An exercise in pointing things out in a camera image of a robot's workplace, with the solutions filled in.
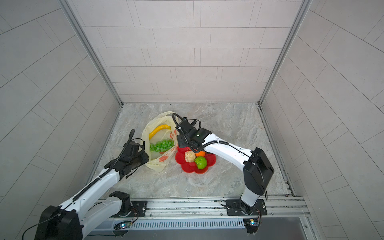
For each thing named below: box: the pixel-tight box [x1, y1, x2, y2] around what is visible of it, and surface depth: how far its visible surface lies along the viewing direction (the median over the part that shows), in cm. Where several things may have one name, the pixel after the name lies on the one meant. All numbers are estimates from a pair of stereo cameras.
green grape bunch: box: [149, 139, 175, 152], surface depth 91 cm
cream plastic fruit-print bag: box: [141, 111, 178, 172], surface depth 88 cm
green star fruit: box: [194, 156, 208, 170], surface depth 82 cm
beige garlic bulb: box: [184, 150, 196, 163], surface depth 84 cm
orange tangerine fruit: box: [195, 150, 206, 157], surface depth 88 cm
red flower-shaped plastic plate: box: [175, 146, 217, 174], surface depth 86 cm
